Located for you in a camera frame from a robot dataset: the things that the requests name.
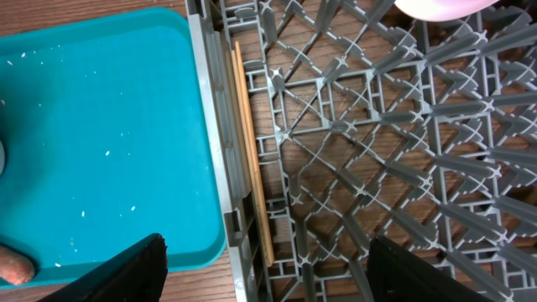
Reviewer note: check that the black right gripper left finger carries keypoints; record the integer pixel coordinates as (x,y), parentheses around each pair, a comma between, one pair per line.
(137,274)

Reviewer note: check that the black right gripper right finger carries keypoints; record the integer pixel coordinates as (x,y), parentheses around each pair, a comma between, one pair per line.
(395,274)

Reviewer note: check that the orange carrot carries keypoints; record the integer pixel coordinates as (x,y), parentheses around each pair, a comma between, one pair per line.
(16,268)

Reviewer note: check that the large white plate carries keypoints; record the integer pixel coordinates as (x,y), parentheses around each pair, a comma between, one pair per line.
(441,10)

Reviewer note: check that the grey dishwasher rack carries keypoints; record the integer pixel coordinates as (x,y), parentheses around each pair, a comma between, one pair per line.
(371,123)

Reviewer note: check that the teal serving tray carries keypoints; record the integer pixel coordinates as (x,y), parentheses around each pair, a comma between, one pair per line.
(103,126)

